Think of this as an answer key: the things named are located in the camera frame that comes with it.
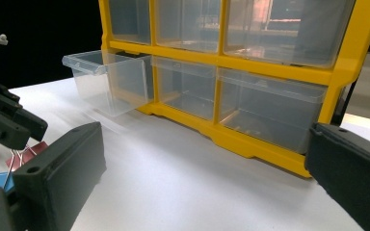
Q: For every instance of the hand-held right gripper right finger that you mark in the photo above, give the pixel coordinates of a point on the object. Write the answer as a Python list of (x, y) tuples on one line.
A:
[(356, 173)]

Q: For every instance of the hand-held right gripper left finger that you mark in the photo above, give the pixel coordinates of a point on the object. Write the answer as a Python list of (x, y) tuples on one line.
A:
[(61, 173)]

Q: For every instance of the red binder clip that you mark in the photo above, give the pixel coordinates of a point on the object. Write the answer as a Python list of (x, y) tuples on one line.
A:
[(32, 153)]

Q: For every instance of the blue binder clip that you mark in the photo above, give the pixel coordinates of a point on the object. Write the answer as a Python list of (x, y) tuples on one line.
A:
[(1, 180)]

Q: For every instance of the clear plastic drawer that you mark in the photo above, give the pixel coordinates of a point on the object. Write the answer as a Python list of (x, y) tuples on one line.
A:
[(109, 86)]

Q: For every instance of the yellow black drawer organizer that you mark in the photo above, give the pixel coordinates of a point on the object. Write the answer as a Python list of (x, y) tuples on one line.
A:
[(350, 48)]

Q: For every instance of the black curtain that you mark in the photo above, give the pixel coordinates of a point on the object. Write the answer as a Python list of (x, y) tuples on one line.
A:
[(45, 32)]

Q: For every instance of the set of clear drawers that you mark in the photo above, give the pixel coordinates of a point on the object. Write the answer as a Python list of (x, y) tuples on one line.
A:
[(269, 106)]

